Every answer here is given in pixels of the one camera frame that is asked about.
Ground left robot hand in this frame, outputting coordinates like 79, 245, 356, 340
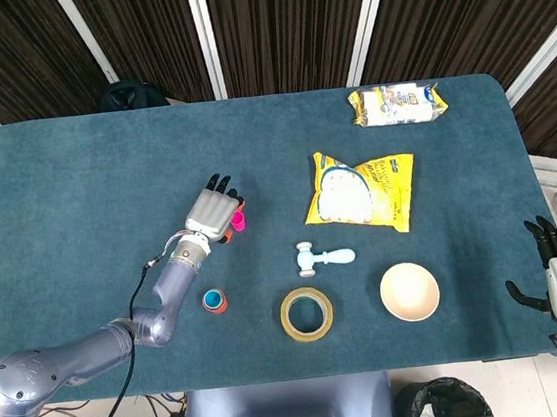
178, 170, 251, 249

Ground pink plastic cup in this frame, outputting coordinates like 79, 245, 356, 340
230, 209, 250, 234

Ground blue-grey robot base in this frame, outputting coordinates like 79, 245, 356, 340
178, 367, 399, 417

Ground teal table cloth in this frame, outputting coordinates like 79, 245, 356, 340
0, 62, 557, 417

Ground orange plastic cup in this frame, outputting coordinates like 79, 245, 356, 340
200, 287, 230, 317

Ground light blue toy hammer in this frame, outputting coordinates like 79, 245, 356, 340
293, 235, 358, 280

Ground yellow packing tape roll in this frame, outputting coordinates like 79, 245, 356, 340
277, 284, 339, 345

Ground black chair back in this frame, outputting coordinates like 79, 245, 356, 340
95, 75, 170, 115

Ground large yellow snack bag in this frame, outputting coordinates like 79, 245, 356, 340
297, 141, 424, 244

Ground cream bowl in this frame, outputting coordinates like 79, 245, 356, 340
377, 258, 444, 326

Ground black trash bin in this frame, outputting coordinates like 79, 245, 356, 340
393, 370, 497, 417

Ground small white yellow snack pack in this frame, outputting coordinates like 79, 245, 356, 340
345, 77, 451, 133

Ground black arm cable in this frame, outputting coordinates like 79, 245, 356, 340
56, 259, 177, 417

